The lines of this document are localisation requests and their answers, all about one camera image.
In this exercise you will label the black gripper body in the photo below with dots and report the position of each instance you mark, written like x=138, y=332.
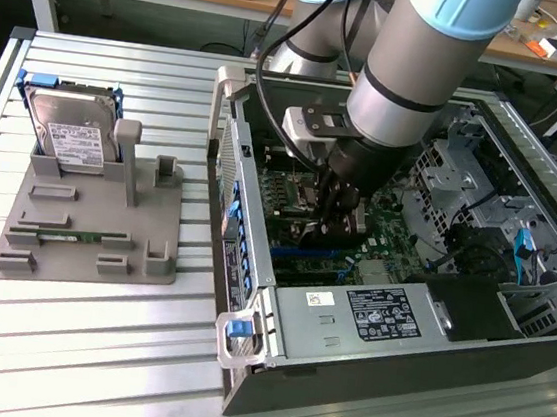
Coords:
x=363, y=168

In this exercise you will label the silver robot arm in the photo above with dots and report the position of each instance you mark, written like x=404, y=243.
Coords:
x=416, y=58

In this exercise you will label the CPU socket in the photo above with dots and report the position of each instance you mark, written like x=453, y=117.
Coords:
x=306, y=191

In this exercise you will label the black installed RAM stick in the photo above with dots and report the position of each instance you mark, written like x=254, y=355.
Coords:
x=292, y=216

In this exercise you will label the blue expansion slot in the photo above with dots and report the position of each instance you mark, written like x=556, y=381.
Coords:
x=333, y=257

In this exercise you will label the green motherboard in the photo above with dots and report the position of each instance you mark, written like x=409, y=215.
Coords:
x=389, y=251

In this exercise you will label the open PC case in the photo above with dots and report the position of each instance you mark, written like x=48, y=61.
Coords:
x=246, y=184

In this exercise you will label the grey power supply unit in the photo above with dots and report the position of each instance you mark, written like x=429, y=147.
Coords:
x=326, y=319

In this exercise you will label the blue case latch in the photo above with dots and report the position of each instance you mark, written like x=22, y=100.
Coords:
x=237, y=328

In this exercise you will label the orange and white box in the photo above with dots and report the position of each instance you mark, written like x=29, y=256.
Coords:
x=548, y=48

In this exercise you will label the white cup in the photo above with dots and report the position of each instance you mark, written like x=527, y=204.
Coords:
x=528, y=6

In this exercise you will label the grey plastic parts rack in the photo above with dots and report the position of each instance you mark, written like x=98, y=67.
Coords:
x=87, y=207

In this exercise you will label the green RAM stick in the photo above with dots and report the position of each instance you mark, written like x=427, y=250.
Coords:
x=74, y=235

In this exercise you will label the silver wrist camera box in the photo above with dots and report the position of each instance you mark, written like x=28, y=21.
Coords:
x=300, y=128

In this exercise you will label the hard disk with blue bracket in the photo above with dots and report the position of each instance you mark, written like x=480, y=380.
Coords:
x=73, y=130

